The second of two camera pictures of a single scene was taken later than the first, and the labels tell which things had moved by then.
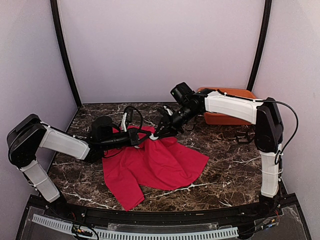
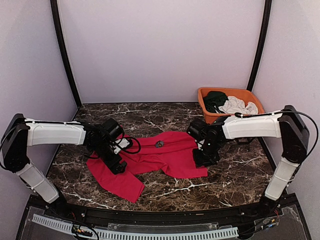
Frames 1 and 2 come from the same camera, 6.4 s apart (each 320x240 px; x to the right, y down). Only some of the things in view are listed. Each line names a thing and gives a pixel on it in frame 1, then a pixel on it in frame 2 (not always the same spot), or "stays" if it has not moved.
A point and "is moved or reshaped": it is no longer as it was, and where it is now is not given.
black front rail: (277, 206) stays
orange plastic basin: (211, 118) stays
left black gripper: (133, 137) to (116, 169)
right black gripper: (168, 126) to (199, 160)
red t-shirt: (155, 164) is moved or reshaped
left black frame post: (56, 22) stays
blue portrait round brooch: (152, 137) to (159, 144)
